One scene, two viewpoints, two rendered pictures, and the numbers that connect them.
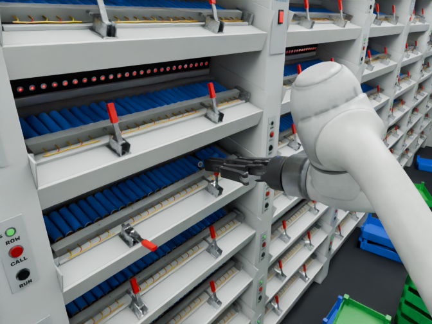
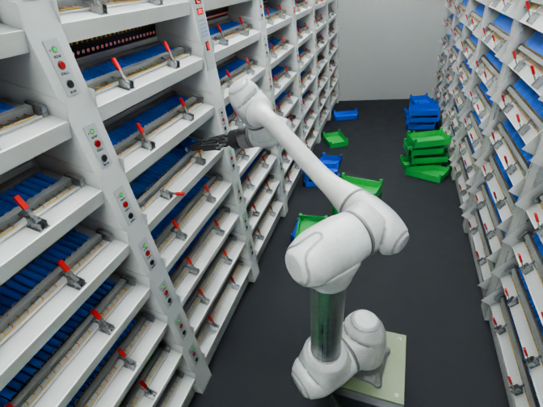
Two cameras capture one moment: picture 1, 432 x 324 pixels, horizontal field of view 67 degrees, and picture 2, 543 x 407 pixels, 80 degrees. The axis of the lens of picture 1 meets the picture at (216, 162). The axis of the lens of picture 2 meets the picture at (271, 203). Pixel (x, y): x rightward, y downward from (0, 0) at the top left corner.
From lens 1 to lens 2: 0.60 m
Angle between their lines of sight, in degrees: 18
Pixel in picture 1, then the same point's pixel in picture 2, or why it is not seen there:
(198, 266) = (204, 209)
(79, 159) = (132, 156)
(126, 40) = (139, 88)
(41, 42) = (107, 100)
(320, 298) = (287, 224)
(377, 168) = (270, 120)
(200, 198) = (194, 168)
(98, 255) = (154, 207)
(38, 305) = (139, 232)
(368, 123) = (263, 103)
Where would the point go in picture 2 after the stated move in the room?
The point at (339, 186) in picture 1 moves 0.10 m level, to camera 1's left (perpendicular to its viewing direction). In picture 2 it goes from (263, 135) to (237, 142)
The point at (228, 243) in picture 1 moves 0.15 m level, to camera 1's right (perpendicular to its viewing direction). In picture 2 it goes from (217, 194) to (246, 184)
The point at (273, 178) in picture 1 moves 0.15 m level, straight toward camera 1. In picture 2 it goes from (232, 141) to (237, 157)
